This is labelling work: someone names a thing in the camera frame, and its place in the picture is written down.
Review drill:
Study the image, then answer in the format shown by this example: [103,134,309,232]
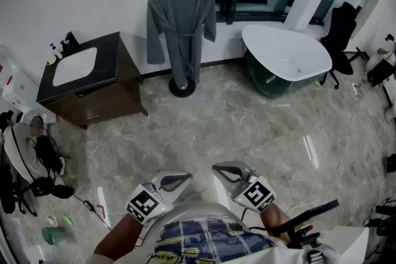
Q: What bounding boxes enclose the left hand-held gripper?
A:
[126,170,193,225]

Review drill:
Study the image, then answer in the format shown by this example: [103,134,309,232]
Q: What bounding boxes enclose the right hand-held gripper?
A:
[212,161,277,213]

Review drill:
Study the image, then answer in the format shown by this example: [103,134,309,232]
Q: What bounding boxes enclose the black coat rack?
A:
[168,0,209,99]

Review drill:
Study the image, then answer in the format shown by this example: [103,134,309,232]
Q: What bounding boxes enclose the grey bathrobe clothing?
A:
[146,0,217,86]

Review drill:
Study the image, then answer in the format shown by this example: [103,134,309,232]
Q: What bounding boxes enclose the person's left forearm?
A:
[93,213,146,261]

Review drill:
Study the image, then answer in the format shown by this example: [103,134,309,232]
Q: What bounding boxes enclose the person's right forearm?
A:
[259,203,298,242]

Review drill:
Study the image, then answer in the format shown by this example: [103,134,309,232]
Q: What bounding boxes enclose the person's printed white shirt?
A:
[136,201,341,264]

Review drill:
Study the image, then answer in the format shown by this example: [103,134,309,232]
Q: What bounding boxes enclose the black red-tipped tool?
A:
[287,224,322,250]

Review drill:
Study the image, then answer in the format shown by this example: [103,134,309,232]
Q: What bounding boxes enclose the dark wooden vanity cabinet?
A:
[36,31,149,130]

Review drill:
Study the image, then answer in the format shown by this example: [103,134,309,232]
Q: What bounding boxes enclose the white and green bathtub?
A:
[241,23,334,100]

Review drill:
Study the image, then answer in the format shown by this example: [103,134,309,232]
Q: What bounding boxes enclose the white table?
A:
[320,224,371,264]

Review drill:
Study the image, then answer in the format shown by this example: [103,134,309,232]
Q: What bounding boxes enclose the green plastic bucket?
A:
[41,226,67,246]

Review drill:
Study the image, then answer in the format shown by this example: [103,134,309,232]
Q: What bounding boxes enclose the white sink basin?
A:
[52,46,98,88]

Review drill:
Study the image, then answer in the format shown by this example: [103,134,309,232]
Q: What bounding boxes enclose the black floor equipment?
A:
[364,203,396,237]

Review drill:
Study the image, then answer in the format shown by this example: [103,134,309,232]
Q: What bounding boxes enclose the black office chair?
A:
[317,1,371,90]

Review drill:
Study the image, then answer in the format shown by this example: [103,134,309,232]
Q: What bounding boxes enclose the white spray bottle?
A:
[49,43,63,60]

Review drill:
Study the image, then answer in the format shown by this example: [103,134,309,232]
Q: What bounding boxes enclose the white and black equipment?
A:
[365,33,396,88]

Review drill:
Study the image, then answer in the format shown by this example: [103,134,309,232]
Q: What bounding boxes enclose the white storage shelf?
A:
[0,45,48,122]

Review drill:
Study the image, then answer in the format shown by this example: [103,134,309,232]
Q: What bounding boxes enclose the black floor cable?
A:
[65,190,113,232]

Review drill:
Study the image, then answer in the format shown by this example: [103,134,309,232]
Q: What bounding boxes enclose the white floor cable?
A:
[286,92,356,216]

